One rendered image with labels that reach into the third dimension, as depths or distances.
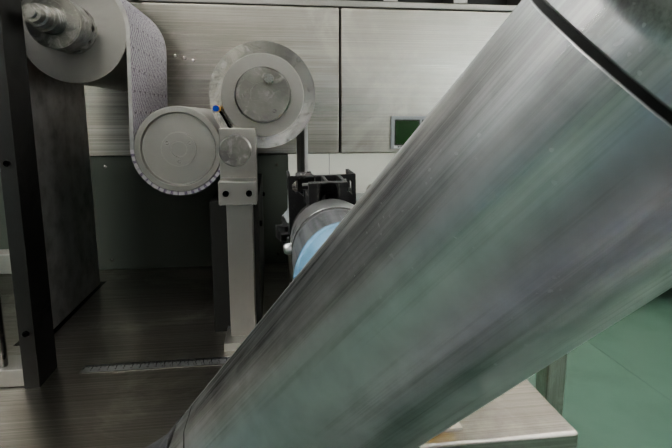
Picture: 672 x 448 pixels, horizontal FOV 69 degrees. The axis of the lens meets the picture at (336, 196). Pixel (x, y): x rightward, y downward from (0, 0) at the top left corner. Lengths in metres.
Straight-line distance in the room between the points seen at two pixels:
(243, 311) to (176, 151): 0.25
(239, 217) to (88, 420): 0.29
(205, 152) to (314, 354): 0.59
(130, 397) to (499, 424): 0.41
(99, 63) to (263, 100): 0.23
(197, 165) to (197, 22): 0.41
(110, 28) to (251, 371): 0.63
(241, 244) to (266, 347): 0.52
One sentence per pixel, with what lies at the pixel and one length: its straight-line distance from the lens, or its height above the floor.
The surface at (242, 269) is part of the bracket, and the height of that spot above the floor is 1.01.
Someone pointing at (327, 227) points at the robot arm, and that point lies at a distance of 0.34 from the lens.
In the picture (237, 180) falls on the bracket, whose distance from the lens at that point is 0.66.
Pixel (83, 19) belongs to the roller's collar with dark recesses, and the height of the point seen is 1.34.
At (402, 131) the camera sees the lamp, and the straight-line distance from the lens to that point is 1.07.
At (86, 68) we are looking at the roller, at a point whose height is 1.28.
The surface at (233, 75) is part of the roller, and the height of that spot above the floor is 1.28.
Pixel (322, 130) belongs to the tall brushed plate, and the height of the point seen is 1.19.
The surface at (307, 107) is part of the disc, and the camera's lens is 0.71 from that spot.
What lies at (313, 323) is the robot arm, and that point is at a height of 1.16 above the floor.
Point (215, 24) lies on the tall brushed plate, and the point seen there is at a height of 1.40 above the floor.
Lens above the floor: 1.22
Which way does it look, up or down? 9 degrees down
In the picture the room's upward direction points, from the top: straight up
